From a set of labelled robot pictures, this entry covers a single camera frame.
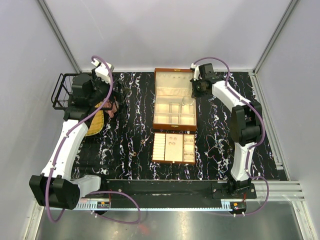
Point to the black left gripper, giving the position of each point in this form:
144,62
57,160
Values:
122,91

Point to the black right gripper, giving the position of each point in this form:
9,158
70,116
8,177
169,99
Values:
194,93

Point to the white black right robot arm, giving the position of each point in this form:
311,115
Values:
246,124

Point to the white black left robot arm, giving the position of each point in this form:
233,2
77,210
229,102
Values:
54,187

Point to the brown leather jewelry box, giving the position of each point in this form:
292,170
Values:
174,107

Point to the brown jewelry tray insert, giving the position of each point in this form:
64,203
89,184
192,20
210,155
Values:
174,148

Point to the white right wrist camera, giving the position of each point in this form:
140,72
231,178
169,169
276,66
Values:
196,72

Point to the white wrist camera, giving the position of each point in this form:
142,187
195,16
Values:
196,72
101,71

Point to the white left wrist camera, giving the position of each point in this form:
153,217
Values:
101,71

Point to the black wire dish rack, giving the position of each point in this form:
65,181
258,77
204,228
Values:
62,91

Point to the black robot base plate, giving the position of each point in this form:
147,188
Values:
164,194

